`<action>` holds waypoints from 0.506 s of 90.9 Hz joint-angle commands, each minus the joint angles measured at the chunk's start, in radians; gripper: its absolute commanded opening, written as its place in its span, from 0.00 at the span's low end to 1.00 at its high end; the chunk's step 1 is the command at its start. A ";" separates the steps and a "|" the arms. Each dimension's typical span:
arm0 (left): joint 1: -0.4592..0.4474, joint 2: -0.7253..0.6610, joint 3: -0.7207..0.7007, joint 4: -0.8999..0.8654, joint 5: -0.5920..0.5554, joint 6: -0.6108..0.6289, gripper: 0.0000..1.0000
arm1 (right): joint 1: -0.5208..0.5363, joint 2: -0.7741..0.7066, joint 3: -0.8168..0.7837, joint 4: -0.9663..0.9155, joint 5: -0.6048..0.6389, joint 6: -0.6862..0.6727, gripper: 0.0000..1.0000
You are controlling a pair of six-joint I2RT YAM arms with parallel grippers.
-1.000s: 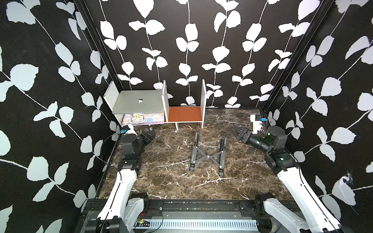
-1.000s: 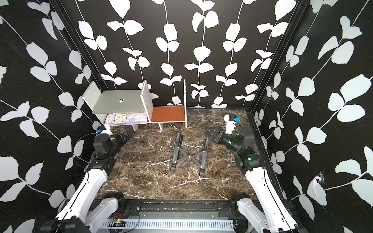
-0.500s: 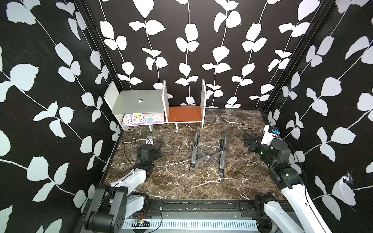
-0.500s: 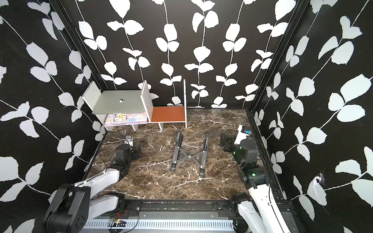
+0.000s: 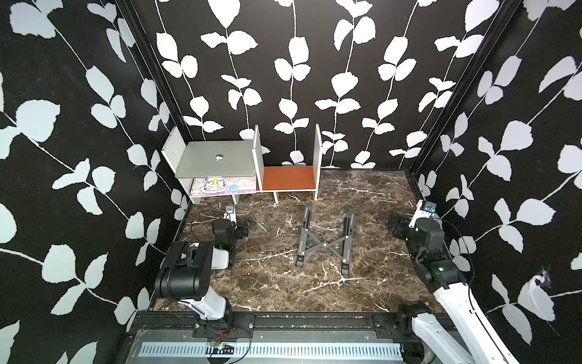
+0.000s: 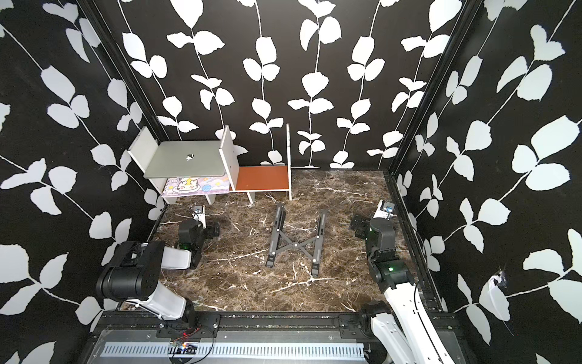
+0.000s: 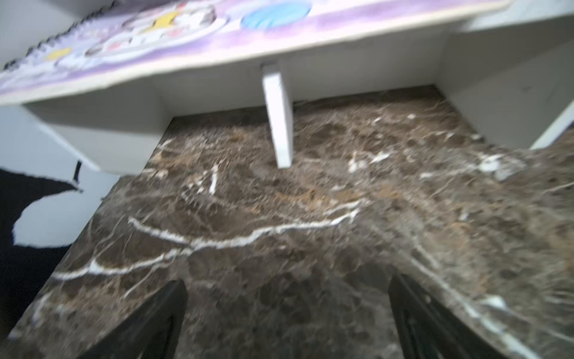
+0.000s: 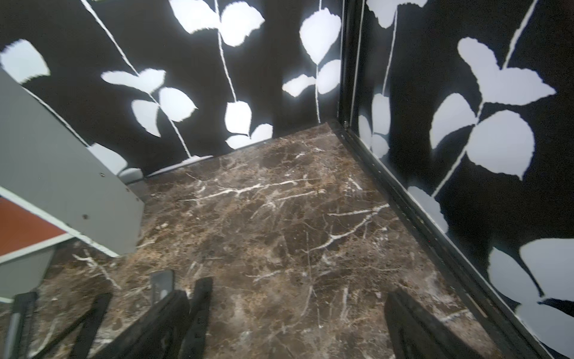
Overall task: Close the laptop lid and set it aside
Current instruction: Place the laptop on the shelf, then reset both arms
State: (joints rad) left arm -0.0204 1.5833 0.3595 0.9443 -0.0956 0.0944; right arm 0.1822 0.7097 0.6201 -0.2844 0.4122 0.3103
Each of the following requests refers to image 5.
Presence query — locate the black front rail base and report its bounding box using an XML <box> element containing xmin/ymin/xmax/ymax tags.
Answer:
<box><xmin>129</xmin><ymin>311</ymin><xmax>418</xmax><ymax>342</ymax></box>

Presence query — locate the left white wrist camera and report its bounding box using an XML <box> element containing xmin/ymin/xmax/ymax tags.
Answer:
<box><xmin>224</xmin><ymin>205</ymin><xmax>237</xmax><ymax>225</ymax></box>

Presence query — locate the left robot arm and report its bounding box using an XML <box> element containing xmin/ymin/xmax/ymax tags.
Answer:
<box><xmin>155</xmin><ymin>218</ymin><xmax>249</xmax><ymax>333</ymax></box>

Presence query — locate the silver laptop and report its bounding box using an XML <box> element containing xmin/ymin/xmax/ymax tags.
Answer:
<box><xmin>176</xmin><ymin>140</ymin><xmax>256</xmax><ymax>178</ymax></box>

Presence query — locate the black folding laptop stand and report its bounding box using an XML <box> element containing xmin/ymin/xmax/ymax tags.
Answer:
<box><xmin>295</xmin><ymin>203</ymin><xmax>356</xmax><ymax>278</ymax></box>

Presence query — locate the cartoon cover notebook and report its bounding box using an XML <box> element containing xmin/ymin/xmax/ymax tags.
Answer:
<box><xmin>189</xmin><ymin>176</ymin><xmax>257</xmax><ymax>197</ymax></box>

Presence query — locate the white and brown desk shelf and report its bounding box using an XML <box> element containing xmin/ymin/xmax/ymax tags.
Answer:
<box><xmin>162</xmin><ymin>124</ymin><xmax>323</xmax><ymax>204</ymax></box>

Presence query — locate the white slotted cable duct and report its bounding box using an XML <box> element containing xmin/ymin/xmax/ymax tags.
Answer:
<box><xmin>137</xmin><ymin>342</ymin><xmax>403</xmax><ymax>362</ymax></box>

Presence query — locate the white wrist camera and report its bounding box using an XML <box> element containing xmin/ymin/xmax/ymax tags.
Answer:
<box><xmin>224</xmin><ymin>205</ymin><xmax>237</xmax><ymax>225</ymax></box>
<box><xmin>409</xmin><ymin>200</ymin><xmax>437</xmax><ymax>228</ymax></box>

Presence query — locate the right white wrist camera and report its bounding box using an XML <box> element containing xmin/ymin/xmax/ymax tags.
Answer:
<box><xmin>409</xmin><ymin>200</ymin><xmax>437</xmax><ymax>228</ymax></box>

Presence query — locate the small circuit board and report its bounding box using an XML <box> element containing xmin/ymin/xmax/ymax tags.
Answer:
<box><xmin>208</xmin><ymin>343</ymin><xmax>235</xmax><ymax>356</ymax></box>

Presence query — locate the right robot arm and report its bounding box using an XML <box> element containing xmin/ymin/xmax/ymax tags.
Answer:
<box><xmin>388</xmin><ymin>215</ymin><xmax>518</xmax><ymax>363</ymax></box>

